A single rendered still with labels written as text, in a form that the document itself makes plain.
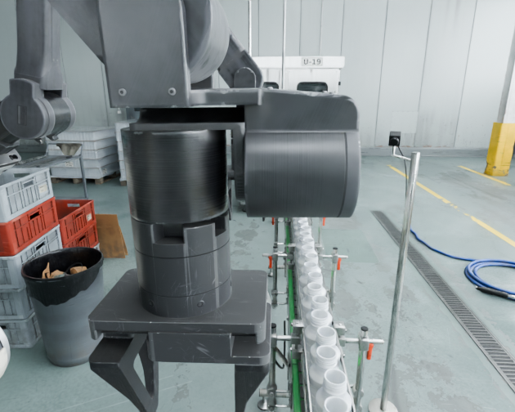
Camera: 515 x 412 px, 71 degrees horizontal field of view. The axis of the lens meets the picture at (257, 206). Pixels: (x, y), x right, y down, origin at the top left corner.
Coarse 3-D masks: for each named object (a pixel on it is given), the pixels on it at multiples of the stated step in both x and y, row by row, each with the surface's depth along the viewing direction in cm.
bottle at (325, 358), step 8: (320, 352) 67; (328, 352) 67; (336, 352) 65; (320, 360) 64; (328, 360) 63; (336, 360) 64; (312, 368) 66; (320, 368) 64; (328, 368) 64; (336, 368) 66; (312, 376) 65; (320, 376) 64; (312, 384) 65; (320, 384) 64; (312, 392) 65; (312, 400) 66; (312, 408) 66
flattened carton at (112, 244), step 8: (96, 216) 351; (104, 216) 351; (112, 216) 351; (96, 224) 356; (104, 224) 356; (112, 224) 356; (104, 232) 361; (112, 232) 361; (120, 232) 361; (104, 240) 366; (112, 240) 365; (120, 240) 365; (104, 248) 370; (112, 248) 369; (120, 248) 369; (104, 256) 374; (112, 256) 373; (120, 256) 373
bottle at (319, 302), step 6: (312, 300) 82; (318, 300) 84; (324, 300) 83; (312, 306) 82; (318, 306) 81; (324, 306) 80; (306, 318) 83; (330, 318) 82; (306, 324) 84; (330, 324) 82
